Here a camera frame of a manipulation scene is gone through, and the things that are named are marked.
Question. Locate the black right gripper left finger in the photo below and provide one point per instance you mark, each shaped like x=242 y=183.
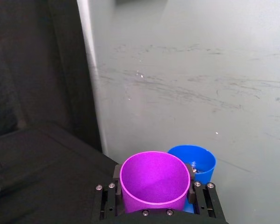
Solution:
x=110 y=193

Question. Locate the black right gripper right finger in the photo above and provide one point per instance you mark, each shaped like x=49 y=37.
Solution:
x=206 y=198

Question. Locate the purple plastic cup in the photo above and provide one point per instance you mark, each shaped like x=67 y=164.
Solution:
x=151 y=184

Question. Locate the small silver metal pieces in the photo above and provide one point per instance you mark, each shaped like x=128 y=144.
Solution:
x=197 y=170

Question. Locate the blue plastic cup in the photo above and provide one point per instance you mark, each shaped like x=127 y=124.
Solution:
x=203 y=158

